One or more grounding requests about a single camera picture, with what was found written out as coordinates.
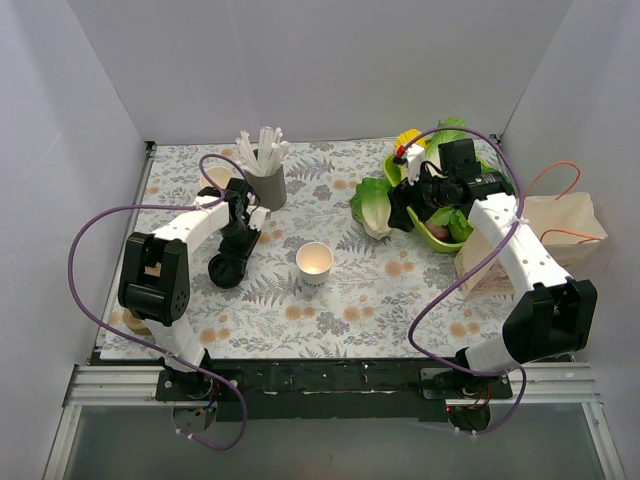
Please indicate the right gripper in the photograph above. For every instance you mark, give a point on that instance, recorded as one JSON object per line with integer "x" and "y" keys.
{"x": 403, "y": 203}

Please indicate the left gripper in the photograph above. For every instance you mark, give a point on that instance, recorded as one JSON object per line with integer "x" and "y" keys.
{"x": 238, "y": 245}

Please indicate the white paper coffee cup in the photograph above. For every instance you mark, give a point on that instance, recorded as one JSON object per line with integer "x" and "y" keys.
{"x": 314, "y": 261}

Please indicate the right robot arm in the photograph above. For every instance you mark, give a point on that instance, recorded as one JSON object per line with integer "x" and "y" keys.
{"x": 553, "y": 312}

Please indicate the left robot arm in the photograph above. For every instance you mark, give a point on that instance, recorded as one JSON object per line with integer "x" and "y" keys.
{"x": 155, "y": 277}

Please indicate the green vegetable tray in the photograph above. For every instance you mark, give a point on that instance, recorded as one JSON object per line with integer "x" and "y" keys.
{"x": 440, "y": 240}

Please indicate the romaine lettuce toy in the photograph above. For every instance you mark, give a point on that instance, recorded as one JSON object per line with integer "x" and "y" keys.
{"x": 371, "y": 207}

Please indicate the grey straw holder cup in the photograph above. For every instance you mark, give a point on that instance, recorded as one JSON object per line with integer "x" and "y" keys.
{"x": 270, "y": 189}

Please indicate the yellow napa cabbage toy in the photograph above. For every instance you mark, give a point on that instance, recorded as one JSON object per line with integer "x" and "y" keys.
{"x": 405, "y": 137}

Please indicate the stack of paper cups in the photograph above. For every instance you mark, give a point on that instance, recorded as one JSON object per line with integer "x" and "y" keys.
{"x": 215, "y": 179}

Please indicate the green napa cabbage toy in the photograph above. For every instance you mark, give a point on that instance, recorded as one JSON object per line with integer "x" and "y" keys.
{"x": 446, "y": 136}

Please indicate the cardboard cup carrier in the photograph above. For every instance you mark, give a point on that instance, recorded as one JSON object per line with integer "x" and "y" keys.
{"x": 134, "y": 324}

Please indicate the brown paper bag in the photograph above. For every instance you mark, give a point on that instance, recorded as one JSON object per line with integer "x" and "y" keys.
{"x": 508, "y": 254}

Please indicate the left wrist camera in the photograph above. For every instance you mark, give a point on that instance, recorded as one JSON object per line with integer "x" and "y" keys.
{"x": 257, "y": 217}

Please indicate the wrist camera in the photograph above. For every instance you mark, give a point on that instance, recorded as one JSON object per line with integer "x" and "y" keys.
{"x": 257, "y": 217}
{"x": 410, "y": 158}

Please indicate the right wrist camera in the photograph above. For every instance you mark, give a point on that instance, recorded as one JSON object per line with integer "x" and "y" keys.
{"x": 410, "y": 158}

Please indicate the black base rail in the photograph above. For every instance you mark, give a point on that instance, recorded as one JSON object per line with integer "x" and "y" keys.
{"x": 329, "y": 388}

